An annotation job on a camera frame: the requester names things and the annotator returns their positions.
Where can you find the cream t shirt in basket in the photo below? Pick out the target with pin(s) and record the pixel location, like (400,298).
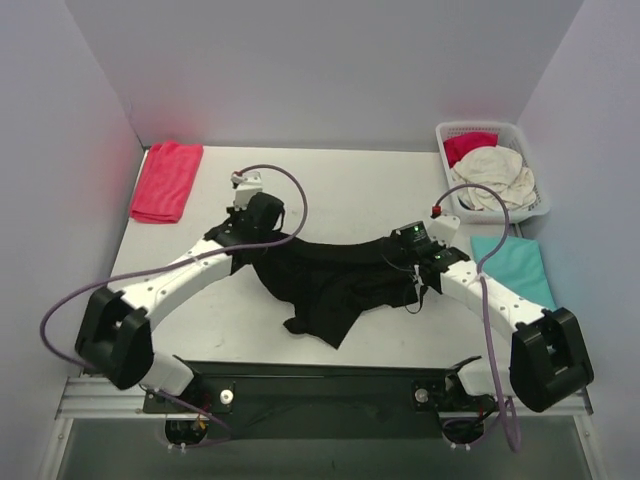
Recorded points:
(502,170)

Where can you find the folded pink t shirt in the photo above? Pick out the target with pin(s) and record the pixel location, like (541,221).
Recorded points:
(165,183)

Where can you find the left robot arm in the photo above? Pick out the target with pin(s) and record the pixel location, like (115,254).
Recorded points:
(115,336)

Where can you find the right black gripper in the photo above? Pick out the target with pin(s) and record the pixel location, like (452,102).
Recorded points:
(405,245)

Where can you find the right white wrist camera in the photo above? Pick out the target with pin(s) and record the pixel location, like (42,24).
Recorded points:
(444,226)

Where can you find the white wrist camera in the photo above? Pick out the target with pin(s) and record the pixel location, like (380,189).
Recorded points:
(444,226)
(245,186)

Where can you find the white laundry basket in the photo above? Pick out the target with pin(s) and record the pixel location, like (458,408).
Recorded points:
(478,204)

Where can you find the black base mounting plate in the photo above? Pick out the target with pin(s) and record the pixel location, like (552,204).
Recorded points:
(317,402)

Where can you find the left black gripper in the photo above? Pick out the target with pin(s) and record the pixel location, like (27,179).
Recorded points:
(267,215)

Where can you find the black t shirt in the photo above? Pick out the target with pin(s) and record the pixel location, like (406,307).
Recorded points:
(331,286)

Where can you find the aluminium rail frame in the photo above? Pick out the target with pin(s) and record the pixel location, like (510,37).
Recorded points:
(88,397)

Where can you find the folded teal t shirt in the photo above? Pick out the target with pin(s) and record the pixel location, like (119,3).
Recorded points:
(518,265)

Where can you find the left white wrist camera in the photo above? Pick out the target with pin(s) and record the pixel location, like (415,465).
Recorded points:
(245,186)

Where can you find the red t shirt in basket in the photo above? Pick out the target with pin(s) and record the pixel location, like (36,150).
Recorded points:
(457,147)

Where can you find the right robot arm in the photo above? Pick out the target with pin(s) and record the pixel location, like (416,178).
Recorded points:
(549,360)

